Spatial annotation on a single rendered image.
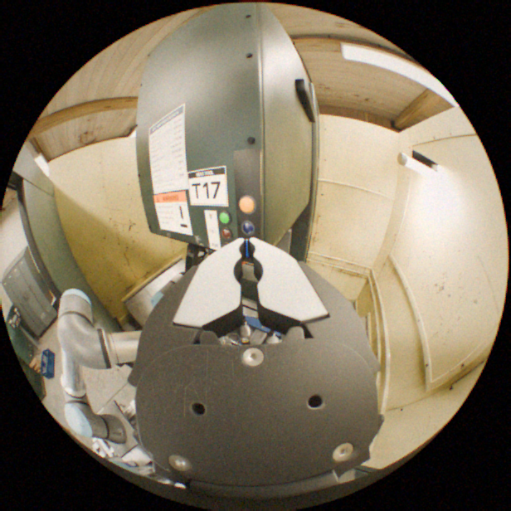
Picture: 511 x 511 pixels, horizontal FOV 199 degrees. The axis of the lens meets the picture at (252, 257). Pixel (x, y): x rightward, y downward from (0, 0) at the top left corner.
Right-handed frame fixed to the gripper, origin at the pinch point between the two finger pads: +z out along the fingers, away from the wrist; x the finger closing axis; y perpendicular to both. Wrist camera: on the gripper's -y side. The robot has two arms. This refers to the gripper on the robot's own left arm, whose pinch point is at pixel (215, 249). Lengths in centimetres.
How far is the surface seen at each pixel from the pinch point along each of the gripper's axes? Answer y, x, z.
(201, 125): -43, 20, -19
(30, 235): -40, -21, -64
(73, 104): -188, -177, -44
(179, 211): -25.2, 10.9, -20.4
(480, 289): -23, 100, -17
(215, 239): -19.8, 21.5, -20.9
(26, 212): -47, -21, -63
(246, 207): -27.2, 29.6, -21.3
